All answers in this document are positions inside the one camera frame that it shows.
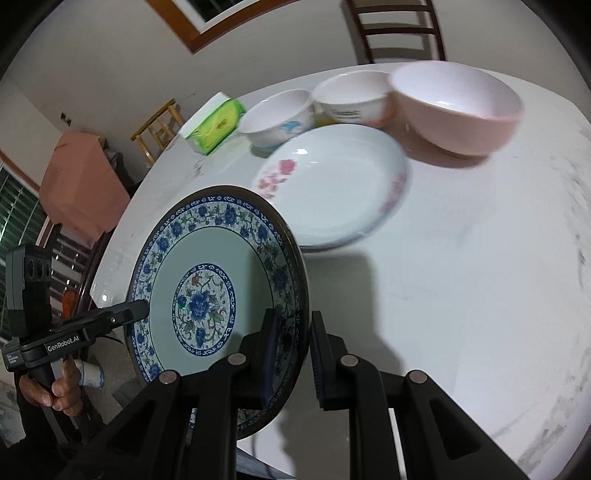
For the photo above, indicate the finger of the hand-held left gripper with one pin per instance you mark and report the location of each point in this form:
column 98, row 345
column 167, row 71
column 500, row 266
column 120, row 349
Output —
column 124, row 313

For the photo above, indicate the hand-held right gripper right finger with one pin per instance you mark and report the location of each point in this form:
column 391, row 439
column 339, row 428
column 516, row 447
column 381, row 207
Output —
column 318, row 357

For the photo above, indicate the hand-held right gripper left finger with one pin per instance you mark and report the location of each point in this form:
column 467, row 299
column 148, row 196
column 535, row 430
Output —
column 272, row 344

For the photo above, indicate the blue floral plate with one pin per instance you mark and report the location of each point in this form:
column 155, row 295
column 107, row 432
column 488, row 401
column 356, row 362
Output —
column 221, row 258

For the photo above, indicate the white plate with pink flowers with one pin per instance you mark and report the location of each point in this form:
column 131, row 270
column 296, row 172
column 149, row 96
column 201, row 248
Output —
column 332, row 194

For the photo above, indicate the small white bowl blue print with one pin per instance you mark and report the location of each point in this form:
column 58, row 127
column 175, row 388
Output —
column 277, row 110

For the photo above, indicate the large pink bowl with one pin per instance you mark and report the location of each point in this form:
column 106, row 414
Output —
column 457, row 101

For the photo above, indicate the person's left hand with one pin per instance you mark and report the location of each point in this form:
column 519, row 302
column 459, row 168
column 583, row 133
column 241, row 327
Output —
column 69, row 387

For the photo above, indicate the dark red wooden chair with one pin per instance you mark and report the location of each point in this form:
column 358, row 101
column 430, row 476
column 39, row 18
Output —
column 85, row 282

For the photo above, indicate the white blue-patterned object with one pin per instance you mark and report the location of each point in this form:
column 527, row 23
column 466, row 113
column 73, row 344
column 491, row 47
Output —
column 90, row 374

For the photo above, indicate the window with metal grille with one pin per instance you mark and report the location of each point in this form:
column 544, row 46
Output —
column 16, row 203

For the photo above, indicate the yellow wooden chair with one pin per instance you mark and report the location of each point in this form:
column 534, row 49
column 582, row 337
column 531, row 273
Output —
column 152, row 121

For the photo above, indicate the green tissue box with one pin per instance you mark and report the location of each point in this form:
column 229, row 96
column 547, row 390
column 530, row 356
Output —
column 217, row 124

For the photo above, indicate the white bowl with dark print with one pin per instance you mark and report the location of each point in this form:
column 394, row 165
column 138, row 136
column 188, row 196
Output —
column 351, row 92

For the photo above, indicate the wooden framed window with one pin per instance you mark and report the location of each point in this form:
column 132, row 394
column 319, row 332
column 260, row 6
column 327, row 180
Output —
column 196, row 44

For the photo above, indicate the dark wooden slatted chair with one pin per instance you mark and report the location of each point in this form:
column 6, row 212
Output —
column 361, row 36

